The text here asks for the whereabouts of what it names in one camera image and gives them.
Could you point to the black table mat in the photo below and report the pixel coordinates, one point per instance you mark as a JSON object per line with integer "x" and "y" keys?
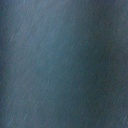
{"x": 63, "y": 63}

